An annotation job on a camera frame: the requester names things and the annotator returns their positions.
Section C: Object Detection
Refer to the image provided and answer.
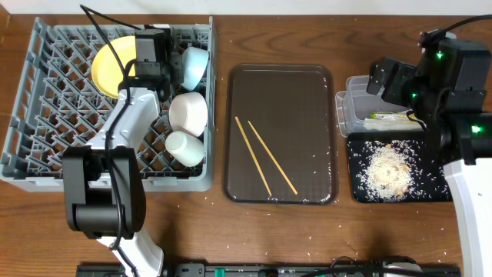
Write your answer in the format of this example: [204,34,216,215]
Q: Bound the light blue bowl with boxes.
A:
[181,47,209,91]

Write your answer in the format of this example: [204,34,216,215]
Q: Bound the green snack wrapper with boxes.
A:
[370,110,412,120]

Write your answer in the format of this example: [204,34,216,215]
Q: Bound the white pink-rimmed bowl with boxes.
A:
[169,92,208,137]

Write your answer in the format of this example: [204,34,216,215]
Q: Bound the yellow plate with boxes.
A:
[91,35,136,98]

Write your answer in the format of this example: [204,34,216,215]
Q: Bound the small white cup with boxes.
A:
[165,131,204,167]

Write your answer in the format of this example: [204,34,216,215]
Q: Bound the wooden chopstick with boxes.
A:
[234,116,272,197]
[248,121,298,195]

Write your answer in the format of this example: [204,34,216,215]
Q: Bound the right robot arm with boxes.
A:
[367,37,491,276]

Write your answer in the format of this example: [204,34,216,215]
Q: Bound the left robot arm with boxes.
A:
[62,52,181,276]

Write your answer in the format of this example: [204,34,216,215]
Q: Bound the black waste tray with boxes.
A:
[345,131,454,204]

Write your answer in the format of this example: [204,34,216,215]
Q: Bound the clear plastic bin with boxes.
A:
[335,75,409,138]

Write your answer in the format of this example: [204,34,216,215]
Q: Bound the rice and food scraps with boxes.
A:
[351,138,443,203]

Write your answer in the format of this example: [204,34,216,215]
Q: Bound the grey plastic dish rack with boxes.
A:
[1,18,217,192]

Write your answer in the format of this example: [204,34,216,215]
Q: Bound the dark brown serving tray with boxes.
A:
[222,64,338,205]

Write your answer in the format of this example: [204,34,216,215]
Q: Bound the left black cable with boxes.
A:
[79,4,143,277]

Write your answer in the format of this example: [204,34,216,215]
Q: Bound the black cable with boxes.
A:
[437,13,492,34]
[79,4,143,277]

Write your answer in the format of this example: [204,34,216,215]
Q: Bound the right black cable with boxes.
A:
[437,13,492,34]

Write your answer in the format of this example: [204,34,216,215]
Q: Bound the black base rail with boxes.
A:
[75,262,462,277]

